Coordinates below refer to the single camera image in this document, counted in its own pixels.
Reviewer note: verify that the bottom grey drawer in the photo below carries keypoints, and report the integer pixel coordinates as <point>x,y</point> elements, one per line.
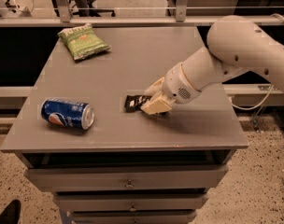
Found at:
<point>138,217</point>

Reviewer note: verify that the black rxbar chocolate wrapper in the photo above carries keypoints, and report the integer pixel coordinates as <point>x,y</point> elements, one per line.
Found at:
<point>134,102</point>

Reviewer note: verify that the top grey drawer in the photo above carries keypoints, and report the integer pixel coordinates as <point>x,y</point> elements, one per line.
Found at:
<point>127,178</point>

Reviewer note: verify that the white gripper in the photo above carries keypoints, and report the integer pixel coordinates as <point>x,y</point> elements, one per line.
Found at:
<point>177,83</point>

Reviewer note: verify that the middle grey drawer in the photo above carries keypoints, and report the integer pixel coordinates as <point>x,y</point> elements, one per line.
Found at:
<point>131,202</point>

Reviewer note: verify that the grey drawer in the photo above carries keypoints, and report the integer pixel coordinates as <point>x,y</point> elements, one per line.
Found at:
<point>138,217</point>
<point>127,178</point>
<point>131,202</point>

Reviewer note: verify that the black object bottom left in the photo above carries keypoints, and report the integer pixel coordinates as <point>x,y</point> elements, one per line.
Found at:
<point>11,213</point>

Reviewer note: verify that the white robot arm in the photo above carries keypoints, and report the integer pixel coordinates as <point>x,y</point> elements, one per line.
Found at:
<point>234,46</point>

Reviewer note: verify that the blue pepsi can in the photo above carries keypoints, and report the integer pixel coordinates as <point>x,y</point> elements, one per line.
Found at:
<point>68,113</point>

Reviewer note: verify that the green chip bag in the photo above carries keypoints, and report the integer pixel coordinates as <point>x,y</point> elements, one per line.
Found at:
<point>82,41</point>

